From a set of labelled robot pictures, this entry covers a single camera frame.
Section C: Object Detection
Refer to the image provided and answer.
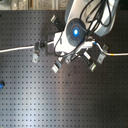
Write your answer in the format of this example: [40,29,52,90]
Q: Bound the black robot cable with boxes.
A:
[53,0,116,54]

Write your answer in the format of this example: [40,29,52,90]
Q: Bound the silver cable clip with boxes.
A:
[32,42,39,63]
[97,44,109,64]
[50,14,63,30]
[52,57,65,73]
[89,62,97,72]

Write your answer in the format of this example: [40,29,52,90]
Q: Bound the silver cable clip top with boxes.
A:
[50,14,63,30]

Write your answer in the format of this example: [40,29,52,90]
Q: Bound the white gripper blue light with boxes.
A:
[39,18,93,63]

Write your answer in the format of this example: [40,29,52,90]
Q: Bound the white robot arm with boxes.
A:
[51,0,119,62]

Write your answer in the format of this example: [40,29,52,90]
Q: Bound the silver cable clip lower middle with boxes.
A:
[52,57,65,73]

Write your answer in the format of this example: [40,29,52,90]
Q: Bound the white cable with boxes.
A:
[0,40,128,56]

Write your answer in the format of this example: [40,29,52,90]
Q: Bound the silver cable clip lower right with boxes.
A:
[89,62,97,72]

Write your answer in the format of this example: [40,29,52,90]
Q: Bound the silver cable clip left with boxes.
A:
[32,42,39,63]

